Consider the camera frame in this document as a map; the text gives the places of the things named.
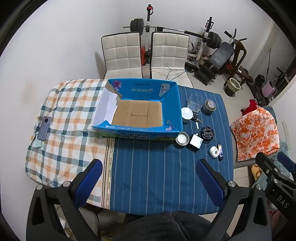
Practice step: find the wire clothes hanger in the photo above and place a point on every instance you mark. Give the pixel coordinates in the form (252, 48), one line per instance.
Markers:
(168, 73)

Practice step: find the grey perforated round tin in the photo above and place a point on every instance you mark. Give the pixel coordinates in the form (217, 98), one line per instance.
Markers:
(209, 106)

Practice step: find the plaid checkered cloth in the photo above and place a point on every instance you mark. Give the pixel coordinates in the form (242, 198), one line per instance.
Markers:
(71, 142)

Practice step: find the left white padded chair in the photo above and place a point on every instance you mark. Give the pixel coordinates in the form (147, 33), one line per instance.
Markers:
(122, 55)

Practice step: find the right white padded chair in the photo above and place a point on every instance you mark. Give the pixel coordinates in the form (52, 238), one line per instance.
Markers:
(172, 49)

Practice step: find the black weight bench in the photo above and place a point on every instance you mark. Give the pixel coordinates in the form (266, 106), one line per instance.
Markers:
(213, 66)

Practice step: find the white round container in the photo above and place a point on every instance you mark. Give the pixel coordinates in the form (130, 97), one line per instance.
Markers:
(187, 114)

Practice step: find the dark clothing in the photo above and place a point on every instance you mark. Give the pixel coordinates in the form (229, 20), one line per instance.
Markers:
(176, 225)

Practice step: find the black power adapter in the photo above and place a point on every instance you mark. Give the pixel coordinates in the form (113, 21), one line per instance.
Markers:
(196, 141)

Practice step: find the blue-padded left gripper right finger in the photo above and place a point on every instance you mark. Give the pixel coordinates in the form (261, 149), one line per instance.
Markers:
(254, 220)

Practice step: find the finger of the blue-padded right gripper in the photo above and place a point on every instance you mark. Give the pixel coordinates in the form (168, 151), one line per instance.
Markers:
(271, 172)
(286, 162)

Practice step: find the black round ME compact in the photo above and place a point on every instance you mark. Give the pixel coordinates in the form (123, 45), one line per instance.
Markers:
(206, 134)

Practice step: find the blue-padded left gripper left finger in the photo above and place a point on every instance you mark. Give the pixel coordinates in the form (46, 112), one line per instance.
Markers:
(43, 222)

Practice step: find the blue milk carton box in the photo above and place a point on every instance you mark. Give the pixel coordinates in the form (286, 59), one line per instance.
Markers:
(138, 108)

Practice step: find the white padded chair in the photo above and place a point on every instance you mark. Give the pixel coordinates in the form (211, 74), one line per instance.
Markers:
(122, 55)
(172, 49)

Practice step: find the clear plastic box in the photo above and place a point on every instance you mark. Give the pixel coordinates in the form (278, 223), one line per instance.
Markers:
(195, 103)

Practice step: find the blue striped tablecloth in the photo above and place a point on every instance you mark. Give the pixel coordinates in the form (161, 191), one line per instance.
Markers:
(150, 177)

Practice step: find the green waste bin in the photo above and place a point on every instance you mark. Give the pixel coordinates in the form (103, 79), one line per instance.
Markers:
(232, 86)

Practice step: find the white earbuds case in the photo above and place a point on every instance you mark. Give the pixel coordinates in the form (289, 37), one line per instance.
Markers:
(214, 152)

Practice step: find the barbell with weight plates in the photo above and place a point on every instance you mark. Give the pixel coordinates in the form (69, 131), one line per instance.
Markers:
(211, 39)

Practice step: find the orange floral cloth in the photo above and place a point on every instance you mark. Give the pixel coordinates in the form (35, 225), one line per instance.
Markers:
(255, 132)

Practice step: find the key bunch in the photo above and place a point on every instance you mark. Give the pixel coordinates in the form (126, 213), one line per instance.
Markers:
(196, 120)

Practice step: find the dark printed lighter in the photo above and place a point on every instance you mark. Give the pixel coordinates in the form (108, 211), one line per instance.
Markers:
(219, 147)

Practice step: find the grey smartphone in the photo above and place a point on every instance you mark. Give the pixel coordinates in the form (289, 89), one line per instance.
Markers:
(44, 128)

